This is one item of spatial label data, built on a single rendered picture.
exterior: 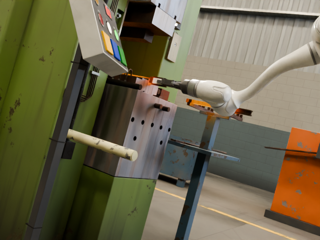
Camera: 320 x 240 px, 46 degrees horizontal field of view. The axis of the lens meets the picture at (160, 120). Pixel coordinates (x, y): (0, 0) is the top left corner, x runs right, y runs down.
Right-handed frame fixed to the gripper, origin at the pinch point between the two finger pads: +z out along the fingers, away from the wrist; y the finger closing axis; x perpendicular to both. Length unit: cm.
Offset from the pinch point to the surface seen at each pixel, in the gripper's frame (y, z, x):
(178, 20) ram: 9.1, 5.3, 37.4
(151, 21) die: -12.4, 5.8, 28.4
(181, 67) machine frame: 45, 19, 19
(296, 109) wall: 744, 144, 106
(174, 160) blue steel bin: 323, 176, -65
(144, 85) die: -4.7, 5.1, -4.0
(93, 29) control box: -70, -19, 3
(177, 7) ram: 5.6, 5.4, 43.4
